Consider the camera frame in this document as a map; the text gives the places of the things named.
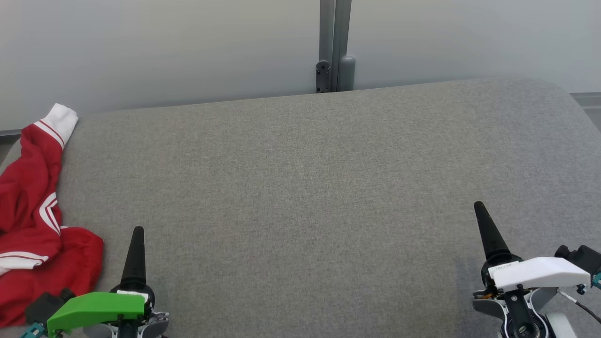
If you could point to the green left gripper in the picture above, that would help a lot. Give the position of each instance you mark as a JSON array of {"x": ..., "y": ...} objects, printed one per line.
[{"x": 94, "y": 307}]

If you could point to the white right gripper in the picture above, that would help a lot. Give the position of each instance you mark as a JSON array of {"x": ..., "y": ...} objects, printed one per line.
[{"x": 540, "y": 274}]

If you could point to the red shorts white trim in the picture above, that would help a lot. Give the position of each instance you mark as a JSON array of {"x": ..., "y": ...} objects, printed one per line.
[{"x": 70, "y": 263}]

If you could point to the red basketball jersey white sleeves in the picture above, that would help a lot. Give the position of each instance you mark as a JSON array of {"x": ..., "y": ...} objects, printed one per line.
[{"x": 28, "y": 173}]

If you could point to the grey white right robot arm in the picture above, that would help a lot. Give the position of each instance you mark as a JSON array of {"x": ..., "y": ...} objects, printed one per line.
[{"x": 562, "y": 328}]

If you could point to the grey baseboard strip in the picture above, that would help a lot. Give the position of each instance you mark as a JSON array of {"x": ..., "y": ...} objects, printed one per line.
[{"x": 587, "y": 101}]

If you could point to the grey fabric sofa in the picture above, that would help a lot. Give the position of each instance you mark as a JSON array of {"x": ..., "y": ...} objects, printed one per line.
[{"x": 310, "y": 197}]

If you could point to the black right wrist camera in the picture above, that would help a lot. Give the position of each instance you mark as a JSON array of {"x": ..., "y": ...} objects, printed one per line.
[{"x": 584, "y": 258}]

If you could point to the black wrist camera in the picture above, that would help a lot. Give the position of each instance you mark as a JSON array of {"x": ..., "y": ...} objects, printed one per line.
[
  {"x": 44, "y": 305},
  {"x": 584, "y": 258}
]

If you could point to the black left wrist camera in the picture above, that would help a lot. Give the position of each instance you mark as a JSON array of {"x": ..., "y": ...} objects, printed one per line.
[{"x": 44, "y": 305}]

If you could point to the dark grey post bracket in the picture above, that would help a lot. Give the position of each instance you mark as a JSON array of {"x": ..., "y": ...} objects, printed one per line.
[{"x": 322, "y": 77}]

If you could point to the grey vertical partition post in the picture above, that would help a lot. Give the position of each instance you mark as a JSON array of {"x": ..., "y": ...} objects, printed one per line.
[{"x": 334, "y": 33}]

